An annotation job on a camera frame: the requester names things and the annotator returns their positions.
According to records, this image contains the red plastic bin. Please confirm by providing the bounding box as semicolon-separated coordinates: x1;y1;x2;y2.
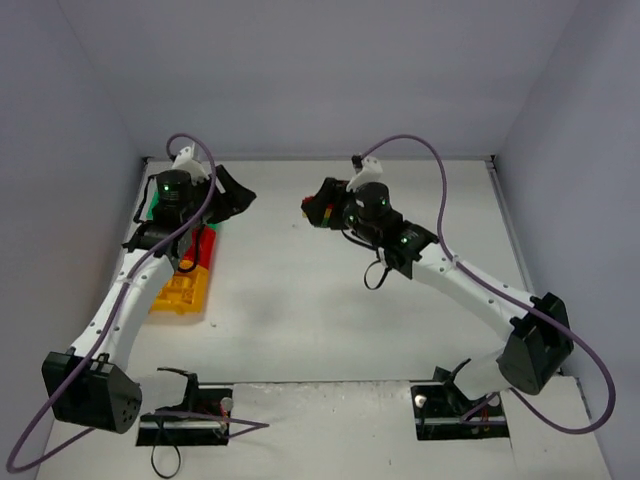
180;226;216;269

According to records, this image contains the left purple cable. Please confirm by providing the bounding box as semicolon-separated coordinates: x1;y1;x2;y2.
7;132;271;474

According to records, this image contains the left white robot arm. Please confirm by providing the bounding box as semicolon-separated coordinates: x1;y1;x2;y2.
42;144;256;434

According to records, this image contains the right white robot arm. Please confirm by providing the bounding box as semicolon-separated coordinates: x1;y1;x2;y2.
301;157;574;400

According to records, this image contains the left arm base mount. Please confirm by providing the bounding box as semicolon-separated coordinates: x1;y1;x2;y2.
135;384;233;447

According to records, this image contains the green plastic bin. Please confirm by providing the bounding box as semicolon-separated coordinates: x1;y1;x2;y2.
140;196;157;221

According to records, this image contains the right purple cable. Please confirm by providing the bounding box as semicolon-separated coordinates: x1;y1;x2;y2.
359;133;617;434

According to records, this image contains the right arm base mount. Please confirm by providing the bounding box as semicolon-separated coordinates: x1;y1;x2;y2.
410;383;510;441

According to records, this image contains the purple cable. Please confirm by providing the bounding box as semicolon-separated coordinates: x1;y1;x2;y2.
7;132;271;474
359;133;617;434

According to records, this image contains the multicolor lego block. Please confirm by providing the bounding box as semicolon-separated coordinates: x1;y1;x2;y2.
301;196;333;228

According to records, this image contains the yellow plastic bin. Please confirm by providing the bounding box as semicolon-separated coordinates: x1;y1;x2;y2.
150;266;210;315

